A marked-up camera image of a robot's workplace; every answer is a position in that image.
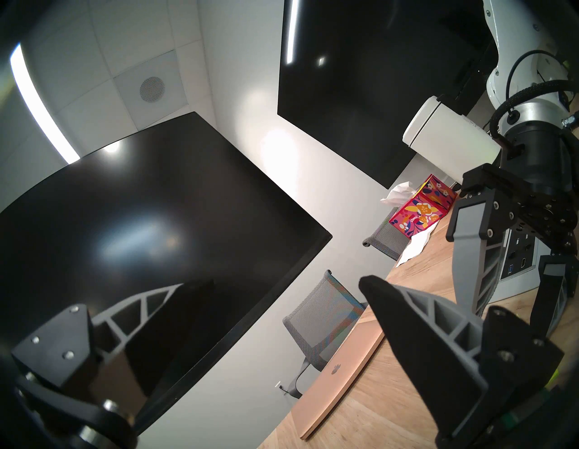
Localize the grey table power outlet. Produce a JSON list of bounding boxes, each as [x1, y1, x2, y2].
[[491, 226, 550, 304]]

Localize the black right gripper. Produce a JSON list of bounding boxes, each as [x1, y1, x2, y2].
[[446, 120, 579, 338]]

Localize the white cylindrical trash bin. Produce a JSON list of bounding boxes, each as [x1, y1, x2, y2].
[[402, 96, 503, 184]]

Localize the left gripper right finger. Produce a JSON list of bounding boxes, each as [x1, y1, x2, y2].
[[359, 275, 565, 449]]

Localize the ceiling light strip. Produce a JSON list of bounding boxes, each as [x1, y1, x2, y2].
[[9, 43, 82, 164]]

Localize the rose gold laptop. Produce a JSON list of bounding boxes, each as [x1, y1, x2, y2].
[[292, 328, 385, 440]]

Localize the round ceiling speaker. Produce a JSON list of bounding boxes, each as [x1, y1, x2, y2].
[[139, 76, 166, 103]]

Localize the white tissue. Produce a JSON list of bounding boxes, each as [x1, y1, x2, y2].
[[380, 181, 418, 206]]

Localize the large black wall television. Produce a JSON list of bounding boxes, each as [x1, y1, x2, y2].
[[277, 0, 498, 190]]

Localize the curved black monitor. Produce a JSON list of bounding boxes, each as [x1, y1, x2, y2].
[[0, 112, 333, 435]]

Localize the white paper napkin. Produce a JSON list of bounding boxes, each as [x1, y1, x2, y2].
[[396, 222, 441, 267]]

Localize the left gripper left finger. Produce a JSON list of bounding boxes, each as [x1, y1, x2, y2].
[[9, 281, 215, 449]]

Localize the colourful floral tissue box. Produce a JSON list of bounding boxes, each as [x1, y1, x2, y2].
[[388, 174, 457, 239]]

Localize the grey mesh office chair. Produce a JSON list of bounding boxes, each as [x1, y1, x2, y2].
[[362, 207, 410, 261], [283, 270, 368, 399]]

